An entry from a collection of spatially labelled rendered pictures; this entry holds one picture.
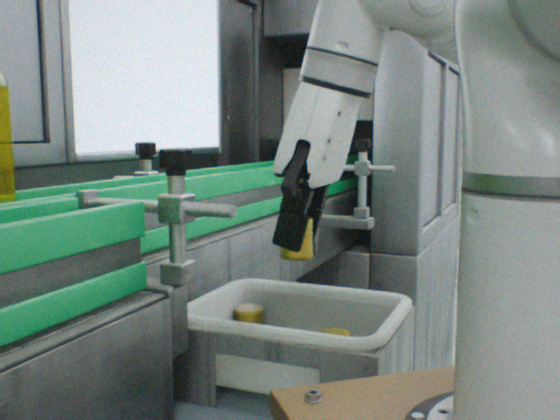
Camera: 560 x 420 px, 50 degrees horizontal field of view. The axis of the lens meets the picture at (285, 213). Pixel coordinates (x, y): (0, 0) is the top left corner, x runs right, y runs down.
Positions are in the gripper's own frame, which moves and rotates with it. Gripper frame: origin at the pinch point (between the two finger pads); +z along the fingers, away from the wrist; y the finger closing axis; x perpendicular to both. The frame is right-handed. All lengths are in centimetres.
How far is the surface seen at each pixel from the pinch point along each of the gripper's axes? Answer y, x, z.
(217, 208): 13.0, -3.6, -2.7
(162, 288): 14.2, -6.6, 5.9
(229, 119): -57, -39, -2
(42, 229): 27.4, -9.6, -1.1
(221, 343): 9.5, -1.6, 11.2
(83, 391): 26.2, -4.6, 10.2
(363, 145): -50, -7, -6
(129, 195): 4.8, -18.2, 1.6
